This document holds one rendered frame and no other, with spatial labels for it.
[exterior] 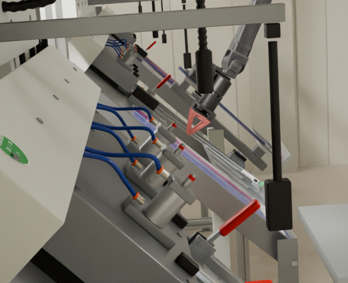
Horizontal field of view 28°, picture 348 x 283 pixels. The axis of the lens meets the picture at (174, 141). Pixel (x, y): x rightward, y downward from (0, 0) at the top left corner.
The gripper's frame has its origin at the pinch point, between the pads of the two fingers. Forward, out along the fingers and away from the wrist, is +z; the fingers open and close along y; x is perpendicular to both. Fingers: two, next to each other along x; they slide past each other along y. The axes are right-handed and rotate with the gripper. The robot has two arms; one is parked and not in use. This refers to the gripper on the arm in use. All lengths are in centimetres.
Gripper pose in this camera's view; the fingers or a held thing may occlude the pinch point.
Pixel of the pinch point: (189, 131)
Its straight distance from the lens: 213.9
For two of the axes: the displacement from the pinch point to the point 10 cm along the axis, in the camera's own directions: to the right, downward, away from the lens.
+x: 8.4, 5.2, 1.9
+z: -5.4, 8.3, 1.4
